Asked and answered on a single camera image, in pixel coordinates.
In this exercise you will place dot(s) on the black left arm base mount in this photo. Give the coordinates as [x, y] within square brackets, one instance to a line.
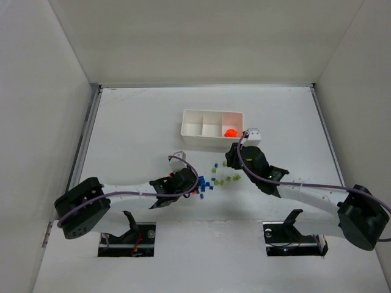
[138, 241]

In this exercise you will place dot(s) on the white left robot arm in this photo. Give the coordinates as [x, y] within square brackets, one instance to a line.
[81, 208]

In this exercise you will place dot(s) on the white divided sorting tray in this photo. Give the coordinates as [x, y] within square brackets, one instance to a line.
[207, 127]

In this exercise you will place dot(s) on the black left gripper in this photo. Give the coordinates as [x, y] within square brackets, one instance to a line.
[189, 177]

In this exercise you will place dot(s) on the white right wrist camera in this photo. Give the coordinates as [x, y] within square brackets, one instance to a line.
[252, 137]

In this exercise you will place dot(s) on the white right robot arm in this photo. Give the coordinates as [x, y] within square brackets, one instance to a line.
[349, 213]

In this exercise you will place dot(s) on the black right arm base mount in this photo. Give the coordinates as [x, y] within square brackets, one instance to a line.
[283, 239]

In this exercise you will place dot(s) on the orange round dish lego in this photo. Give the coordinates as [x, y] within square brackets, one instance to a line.
[231, 133]

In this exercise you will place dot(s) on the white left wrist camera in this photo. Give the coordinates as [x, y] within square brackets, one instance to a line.
[176, 161]

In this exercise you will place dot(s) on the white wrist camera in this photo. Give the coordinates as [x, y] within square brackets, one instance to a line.
[252, 137]
[176, 161]

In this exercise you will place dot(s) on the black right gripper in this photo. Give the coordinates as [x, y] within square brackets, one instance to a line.
[233, 155]

